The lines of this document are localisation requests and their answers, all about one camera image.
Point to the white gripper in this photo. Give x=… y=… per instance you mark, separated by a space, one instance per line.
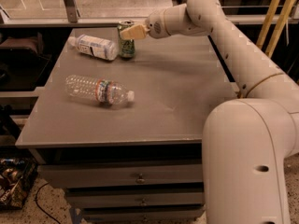
x=155 y=23

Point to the green soda can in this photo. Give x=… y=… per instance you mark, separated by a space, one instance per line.
x=126 y=47

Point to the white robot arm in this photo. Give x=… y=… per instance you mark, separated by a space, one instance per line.
x=245 y=141

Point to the blue label plastic bottle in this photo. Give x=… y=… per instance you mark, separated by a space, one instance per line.
x=95 y=46

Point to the clear plastic water bottle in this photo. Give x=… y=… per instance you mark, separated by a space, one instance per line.
x=96 y=89

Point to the metal window railing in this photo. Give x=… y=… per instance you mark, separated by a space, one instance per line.
x=76 y=13

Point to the grey drawer cabinet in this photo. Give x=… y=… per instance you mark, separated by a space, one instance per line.
x=177 y=82

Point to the dark chair at left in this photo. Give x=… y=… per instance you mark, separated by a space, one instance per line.
x=23 y=64

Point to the top grey drawer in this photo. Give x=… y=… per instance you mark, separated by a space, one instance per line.
x=94 y=175

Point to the grey drawer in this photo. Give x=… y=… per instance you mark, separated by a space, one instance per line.
x=94 y=175
x=142 y=214
x=136 y=198

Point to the middle grey drawer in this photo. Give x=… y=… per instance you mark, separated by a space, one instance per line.
x=136 y=198

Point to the bottom grey drawer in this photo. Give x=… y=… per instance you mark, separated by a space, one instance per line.
x=142 y=214

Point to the bin of snack packages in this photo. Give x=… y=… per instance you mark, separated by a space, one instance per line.
x=17 y=176

